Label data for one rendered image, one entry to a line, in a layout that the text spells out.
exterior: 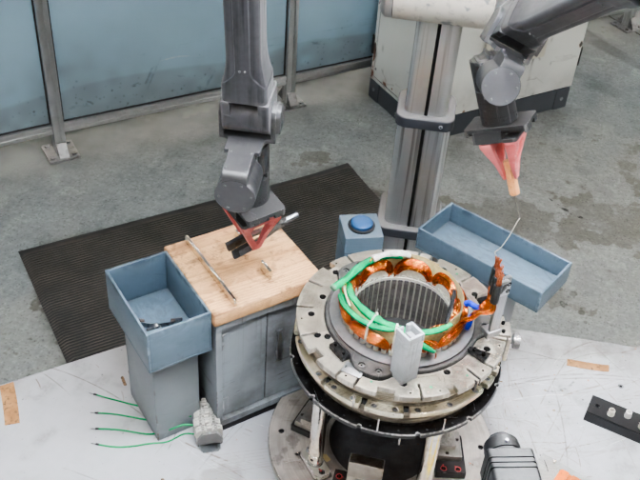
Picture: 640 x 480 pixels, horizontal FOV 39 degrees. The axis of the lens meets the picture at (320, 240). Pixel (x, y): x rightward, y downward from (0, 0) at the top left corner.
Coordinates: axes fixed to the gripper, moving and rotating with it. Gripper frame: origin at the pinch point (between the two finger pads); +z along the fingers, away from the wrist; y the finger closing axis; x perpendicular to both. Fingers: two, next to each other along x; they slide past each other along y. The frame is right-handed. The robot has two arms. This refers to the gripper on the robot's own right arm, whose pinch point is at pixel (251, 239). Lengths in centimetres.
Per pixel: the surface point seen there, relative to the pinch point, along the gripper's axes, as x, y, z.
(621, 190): 205, -71, 133
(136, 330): -20.7, 0.4, 9.0
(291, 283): 4.6, 4.8, 8.1
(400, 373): 5.5, 32.4, 1.7
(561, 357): 55, 24, 39
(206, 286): -7.8, -1.2, 7.6
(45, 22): 26, -197, 71
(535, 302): 38.9, 26.3, 11.7
